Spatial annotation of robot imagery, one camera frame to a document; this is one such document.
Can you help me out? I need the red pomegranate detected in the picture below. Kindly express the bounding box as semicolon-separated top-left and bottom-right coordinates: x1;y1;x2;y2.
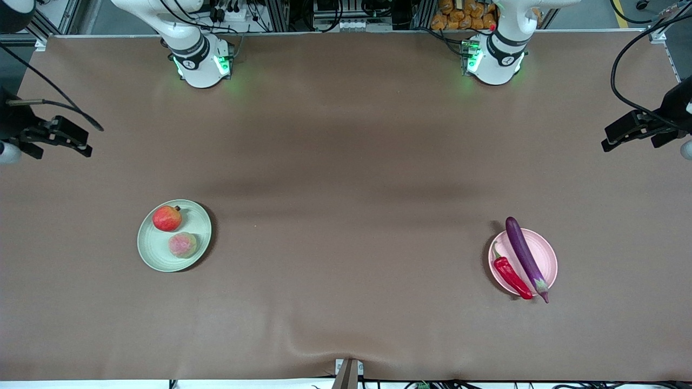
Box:
152;205;183;232

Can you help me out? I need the pink green peach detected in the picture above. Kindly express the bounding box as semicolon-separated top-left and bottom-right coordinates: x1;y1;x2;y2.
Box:
169;232;198;259

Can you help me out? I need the purple eggplant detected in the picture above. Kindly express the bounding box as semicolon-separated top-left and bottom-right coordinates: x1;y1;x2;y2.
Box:
505;217;550;304

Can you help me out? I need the red chili pepper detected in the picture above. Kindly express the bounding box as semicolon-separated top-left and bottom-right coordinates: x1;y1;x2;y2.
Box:
492;242;534;300

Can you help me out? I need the black rounded object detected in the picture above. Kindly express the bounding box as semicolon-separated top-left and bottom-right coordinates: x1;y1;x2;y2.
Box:
0;0;37;33

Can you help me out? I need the pink round plate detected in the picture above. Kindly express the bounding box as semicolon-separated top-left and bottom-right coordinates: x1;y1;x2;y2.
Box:
488;228;558;297

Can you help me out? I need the pale green round plate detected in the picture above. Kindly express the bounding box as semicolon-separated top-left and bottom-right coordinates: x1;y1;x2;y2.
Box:
137;199;212;272

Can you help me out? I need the orange packaged goods pile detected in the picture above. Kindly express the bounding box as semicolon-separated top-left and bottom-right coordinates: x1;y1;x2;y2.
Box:
430;0;498;31

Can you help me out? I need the white power strip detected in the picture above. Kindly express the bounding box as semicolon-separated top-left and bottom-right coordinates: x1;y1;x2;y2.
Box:
340;19;394;32

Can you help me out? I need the brown table cover cloth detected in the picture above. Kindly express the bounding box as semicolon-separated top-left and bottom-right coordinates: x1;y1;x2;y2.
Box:
0;30;692;381

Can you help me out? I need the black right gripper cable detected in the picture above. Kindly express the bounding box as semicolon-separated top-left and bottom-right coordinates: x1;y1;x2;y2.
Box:
0;43;104;132

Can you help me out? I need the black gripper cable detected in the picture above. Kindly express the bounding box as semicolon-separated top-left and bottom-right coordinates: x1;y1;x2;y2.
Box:
0;43;104;132
611;11;692;133

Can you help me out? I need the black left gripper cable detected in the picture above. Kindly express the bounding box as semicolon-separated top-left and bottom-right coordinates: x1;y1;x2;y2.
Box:
611;11;692;133

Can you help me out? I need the aluminium frame post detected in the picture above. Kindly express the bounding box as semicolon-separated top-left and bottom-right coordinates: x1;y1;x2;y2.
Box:
648;0;692;44
0;0;82;50

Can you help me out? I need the silver table edge rail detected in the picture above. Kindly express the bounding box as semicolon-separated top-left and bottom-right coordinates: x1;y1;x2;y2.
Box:
49;29;652;37

